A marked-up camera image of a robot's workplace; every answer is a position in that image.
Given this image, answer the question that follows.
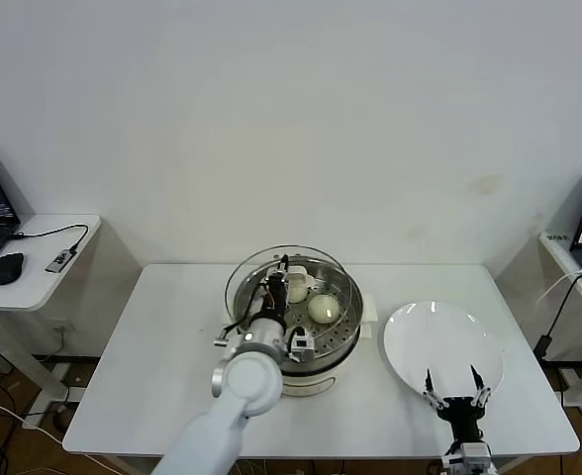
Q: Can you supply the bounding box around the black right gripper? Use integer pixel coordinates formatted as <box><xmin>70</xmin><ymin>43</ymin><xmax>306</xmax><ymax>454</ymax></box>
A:
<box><xmin>423</xmin><ymin>364</ymin><xmax>492</xmax><ymax>445</ymax></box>

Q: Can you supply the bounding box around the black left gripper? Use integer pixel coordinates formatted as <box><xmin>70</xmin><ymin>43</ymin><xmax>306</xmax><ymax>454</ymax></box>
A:
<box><xmin>259</xmin><ymin>253</ymin><xmax>293</xmax><ymax>324</ymax></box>

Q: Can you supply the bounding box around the white steamed baozi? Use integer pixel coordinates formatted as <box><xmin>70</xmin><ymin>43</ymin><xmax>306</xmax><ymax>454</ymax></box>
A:
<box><xmin>288</xmin><ymin>276</ymin><xmax>310</xmax><ymax>304</ymax></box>
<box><xmin>307</xmin><ymin>294</ymin><xmax>341</xmax><ymax>327</ymax></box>

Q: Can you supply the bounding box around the round glass pot lid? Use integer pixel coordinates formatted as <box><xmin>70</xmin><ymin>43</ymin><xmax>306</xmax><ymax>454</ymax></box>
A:
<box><xmin>224</xmin><ymin>243</ymin><xmax>355</xmax><ymax>337</ymax></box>

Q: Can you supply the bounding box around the perforated steel steamer basket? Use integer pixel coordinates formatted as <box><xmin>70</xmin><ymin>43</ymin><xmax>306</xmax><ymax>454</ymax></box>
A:
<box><xmin>235</xmin><ymin>255</ymin><xmax>365</xmax><ymax>372</ymax></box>

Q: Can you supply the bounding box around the round white plate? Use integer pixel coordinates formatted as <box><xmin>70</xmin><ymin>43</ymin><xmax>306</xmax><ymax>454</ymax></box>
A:
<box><xmin>382</xmin><ymin>301</ymin><xmax>506</xmax><ymax>408</ymax></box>

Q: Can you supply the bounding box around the cream electric cooker pot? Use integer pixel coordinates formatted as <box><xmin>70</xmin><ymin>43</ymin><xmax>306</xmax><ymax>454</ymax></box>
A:
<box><xmin>220</xmin><ymin>291</ymin><xmax>377</xmax><ymax>403</ymax></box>

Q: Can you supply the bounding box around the white side table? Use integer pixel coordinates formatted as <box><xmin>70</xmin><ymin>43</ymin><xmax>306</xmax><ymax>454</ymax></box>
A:
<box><xmin>537</xmin><ymin>231</ymin><xmax>582</xmax><ymax>436</ymax></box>
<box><xmin>0</xmin><ymin>214</ymin><xmax>103</xmax><ymax>431</ymax></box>

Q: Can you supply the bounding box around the silver usb hub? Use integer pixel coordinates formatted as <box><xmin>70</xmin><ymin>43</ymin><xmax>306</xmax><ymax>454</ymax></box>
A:
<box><xmin>45</xmin><ymin>245</ymin><xmax>79</xmax><ymax>273</ymax></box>

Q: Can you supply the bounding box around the black computer mouse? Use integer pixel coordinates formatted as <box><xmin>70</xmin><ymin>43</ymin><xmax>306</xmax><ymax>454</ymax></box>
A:
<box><xmin>0</xmin><ymin>251</ymin><xmax>26</xmax><ymax>286</ymax></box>

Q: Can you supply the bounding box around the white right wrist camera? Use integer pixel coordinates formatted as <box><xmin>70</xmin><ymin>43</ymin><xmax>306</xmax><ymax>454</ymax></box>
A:
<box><xmin>451</xmin><ymin>442</ymin><xmax>490</xmax><ymax>469</ymax></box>

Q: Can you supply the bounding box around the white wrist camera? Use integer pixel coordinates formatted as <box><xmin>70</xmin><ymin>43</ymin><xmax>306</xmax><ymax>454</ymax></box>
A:
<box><xmin>289</xmin><ymin>329</ymin><xmax>318</xmax><ymax>361</ymax></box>
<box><xmin>451</xmin><ymin>442</ymin><xmax>490</xmax><ymax>469</ymax></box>

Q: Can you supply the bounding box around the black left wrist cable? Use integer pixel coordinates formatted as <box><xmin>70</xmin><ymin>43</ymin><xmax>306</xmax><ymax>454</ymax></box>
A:
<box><xmin>221</xmin><ymin>284</ymin><xmax>272</xmax><ymax>335</ymax></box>

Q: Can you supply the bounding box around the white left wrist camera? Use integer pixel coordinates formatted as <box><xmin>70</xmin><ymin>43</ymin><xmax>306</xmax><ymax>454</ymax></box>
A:
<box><xmin>289</xmin><ymin>329</ymin><xmax>318</xmax><ymax>361</ymax></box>

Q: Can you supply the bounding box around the black cable with power adapter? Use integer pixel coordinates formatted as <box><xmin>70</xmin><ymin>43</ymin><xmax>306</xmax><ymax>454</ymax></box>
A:
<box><xmin>533</xmin><ymin>274</ymin><xmax>582</xmax><ymax>367</ymax></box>

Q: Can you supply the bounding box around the white laptop cable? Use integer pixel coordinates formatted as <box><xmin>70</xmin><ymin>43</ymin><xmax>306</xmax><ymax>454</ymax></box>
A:
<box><xmin>537</xmin><ymin>269</ymin><xmax>582</xmax><ymax>308</ymax></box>

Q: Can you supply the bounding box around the white cable bundle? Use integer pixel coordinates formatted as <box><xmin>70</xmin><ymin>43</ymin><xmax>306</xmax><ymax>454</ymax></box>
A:
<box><xmin>236</xmin><ymin>458</ymin><xmax>282</xmax><ymax>475</ymax></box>

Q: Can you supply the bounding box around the black usb cable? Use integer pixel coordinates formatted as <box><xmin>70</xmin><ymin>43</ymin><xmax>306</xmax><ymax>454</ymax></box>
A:
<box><xmin>11</xmin><ymin>225</ymin><xmax>91</xmax><ymax>251</ymax></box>

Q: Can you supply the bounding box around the white floor cable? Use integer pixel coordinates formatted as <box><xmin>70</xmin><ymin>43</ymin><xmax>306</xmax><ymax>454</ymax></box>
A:
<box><xmin>0</xmin><ymin>385</ymin><xmax>67</xmax><ymax>446</ymax></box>

